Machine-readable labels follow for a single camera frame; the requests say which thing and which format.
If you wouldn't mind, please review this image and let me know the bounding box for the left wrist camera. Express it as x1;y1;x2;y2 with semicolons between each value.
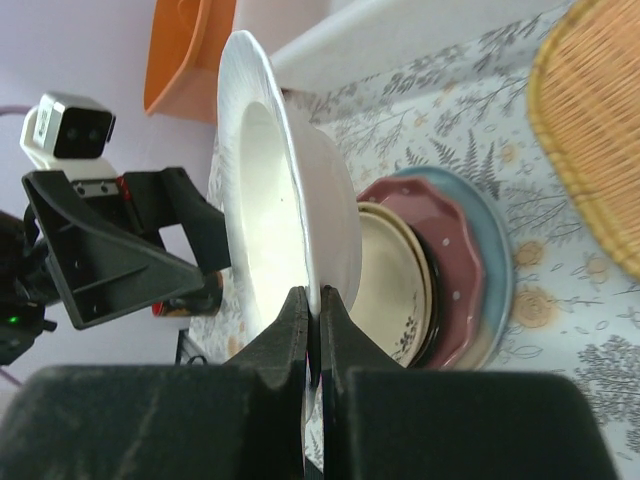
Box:
19;91;117;181

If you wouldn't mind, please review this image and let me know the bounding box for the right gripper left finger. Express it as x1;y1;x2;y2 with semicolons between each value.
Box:
1;287;308;479

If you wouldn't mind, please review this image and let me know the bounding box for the woven bamboo tray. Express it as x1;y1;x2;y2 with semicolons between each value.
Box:
527;1;639;277

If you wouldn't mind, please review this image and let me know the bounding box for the floral table mat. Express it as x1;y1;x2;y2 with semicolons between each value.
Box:
289;3;639;479

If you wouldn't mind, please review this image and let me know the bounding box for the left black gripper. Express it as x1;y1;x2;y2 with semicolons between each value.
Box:
1;171;205;365

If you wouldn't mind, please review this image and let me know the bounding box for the white deep plate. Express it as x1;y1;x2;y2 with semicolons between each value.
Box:
215;29;363;421

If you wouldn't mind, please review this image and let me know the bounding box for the maroon scalloped plate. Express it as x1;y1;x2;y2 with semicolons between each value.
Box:
358;176;485;370

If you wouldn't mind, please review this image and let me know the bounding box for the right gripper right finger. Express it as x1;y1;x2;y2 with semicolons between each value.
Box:
319;287;617;479

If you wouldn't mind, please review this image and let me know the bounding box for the blue round plate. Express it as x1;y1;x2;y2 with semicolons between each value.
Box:
396;165;515;370

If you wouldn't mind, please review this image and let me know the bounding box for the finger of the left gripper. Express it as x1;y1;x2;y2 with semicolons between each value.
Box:
122;167;231;274

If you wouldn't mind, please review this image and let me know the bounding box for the cream and black plate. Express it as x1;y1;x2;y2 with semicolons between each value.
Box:
350;202;433;367

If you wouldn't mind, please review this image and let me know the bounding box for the orange plastic tub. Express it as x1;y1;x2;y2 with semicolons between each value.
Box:
143;0;236;124

